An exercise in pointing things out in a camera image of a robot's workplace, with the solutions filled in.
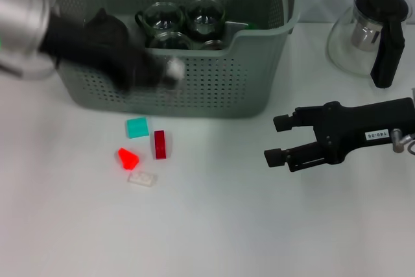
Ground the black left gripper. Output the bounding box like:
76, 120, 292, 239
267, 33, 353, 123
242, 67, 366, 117
40, 13, 182, 95

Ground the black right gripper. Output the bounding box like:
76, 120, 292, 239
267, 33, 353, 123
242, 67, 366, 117
264, 97, 415, 173

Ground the white toy brick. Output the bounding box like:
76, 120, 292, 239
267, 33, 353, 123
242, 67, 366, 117
167, 58, 187, 80
127, 172, 158, 188

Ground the glass teacup with black base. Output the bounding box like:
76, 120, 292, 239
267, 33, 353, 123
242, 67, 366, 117
145, 30, 195, 51
200, 39, 228, 51
185, 0, 227, 41
134, 2, 186, 34

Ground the dark red toy brick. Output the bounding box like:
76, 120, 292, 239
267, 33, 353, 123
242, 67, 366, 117
152, 130, 171, 160

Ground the red sloped toy brick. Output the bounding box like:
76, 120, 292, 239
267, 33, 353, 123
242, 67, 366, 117
117, 147, 141, 171

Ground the grey perforated storage bin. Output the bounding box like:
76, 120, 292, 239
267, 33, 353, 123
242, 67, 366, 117
19, 0, 301, 119

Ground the teal toy brick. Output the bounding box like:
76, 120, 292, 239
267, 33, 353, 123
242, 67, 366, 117
125, 117, 150, 139

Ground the black ceramic teapot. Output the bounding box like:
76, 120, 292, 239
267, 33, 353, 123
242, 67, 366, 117
83, 7, 130, 47

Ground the glass teapot with black handle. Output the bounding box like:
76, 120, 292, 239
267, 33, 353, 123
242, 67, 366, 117
326, 0, 412, 90

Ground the right gripper cable with connector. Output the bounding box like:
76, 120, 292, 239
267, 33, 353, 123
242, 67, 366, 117
391, 128, 415, 155

